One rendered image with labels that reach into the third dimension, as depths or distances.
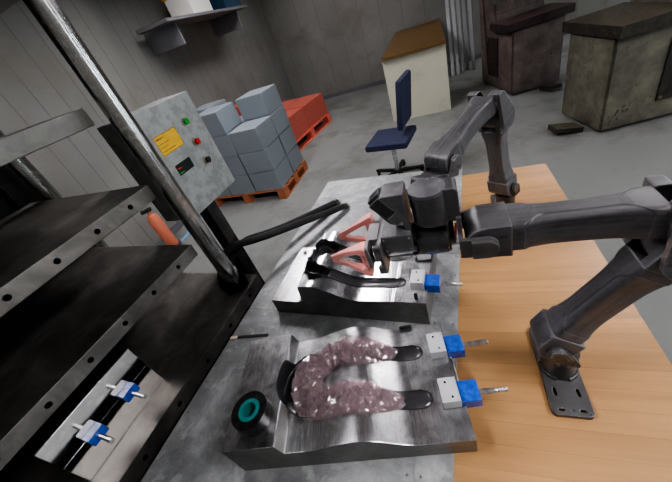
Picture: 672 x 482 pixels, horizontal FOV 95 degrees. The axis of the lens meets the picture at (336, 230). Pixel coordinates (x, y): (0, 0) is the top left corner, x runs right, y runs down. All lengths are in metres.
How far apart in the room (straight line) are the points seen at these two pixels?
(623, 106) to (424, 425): 3.30
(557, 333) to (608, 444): 0.21
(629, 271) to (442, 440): 0.43
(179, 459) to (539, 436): 0.81
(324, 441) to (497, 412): 0.36
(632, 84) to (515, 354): 3.02
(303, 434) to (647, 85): 3.55
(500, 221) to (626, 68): 3.09
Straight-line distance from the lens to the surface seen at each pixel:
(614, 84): 3.55
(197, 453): 0.99
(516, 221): 0.52
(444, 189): 0.48
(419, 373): 0.79
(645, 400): 0.89
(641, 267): 0.63
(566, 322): 0.71
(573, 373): 0.85
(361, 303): 0.91
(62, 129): 1.11
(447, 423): 0.74
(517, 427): 0.81
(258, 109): 3.73
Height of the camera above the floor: 1.55
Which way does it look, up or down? 34 degrees down
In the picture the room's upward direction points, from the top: 21 degrees counter-clockwise
